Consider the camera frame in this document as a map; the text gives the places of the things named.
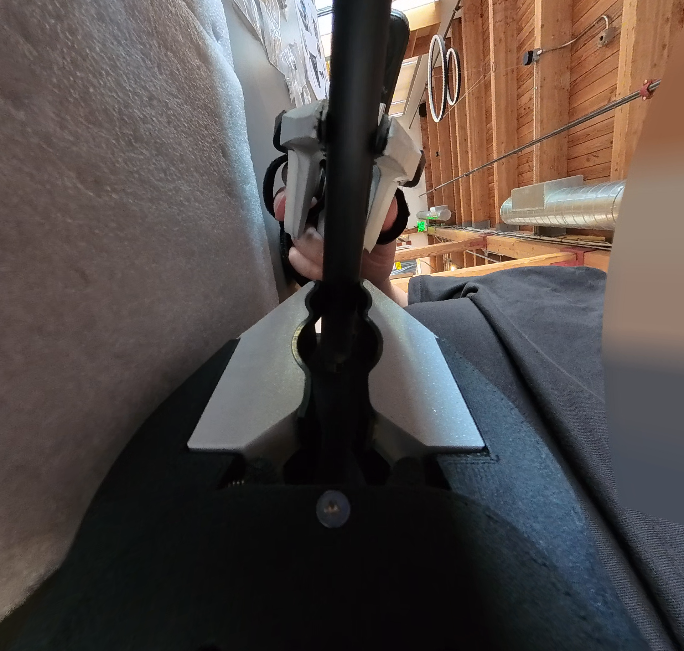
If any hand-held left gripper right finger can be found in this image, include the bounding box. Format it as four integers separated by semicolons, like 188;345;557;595
359;280;486;462

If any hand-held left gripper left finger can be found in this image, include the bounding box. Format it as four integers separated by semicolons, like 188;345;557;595
187;281;324;475

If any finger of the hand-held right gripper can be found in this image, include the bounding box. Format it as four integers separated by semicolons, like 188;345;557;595
274;100;329;237
364;103;425;253

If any black electric screwdriver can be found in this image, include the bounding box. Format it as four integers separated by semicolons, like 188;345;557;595
307;0;399;483

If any person's right hand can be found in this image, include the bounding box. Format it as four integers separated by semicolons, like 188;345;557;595
274;188;411;310

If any person's black shirt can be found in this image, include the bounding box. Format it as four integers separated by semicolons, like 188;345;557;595
406;266;684;651

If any metal threaded rod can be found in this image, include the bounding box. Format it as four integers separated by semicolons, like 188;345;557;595
419;79;663;197

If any metal conduit pipe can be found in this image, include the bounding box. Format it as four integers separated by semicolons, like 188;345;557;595
537;15;613;56

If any white foam sheet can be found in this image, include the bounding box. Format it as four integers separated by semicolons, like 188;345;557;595
0;0;281;593

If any large round ring lamp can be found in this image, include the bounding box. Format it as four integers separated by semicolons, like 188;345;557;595
427;33;451;124

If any small round ring lamp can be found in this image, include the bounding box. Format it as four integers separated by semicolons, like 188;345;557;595
445;47;462;105

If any group of wall posters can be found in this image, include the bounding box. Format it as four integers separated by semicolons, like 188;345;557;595
227;0;329;107

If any large silver air duct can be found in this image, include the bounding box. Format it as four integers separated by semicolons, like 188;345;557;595
499;175;626;233

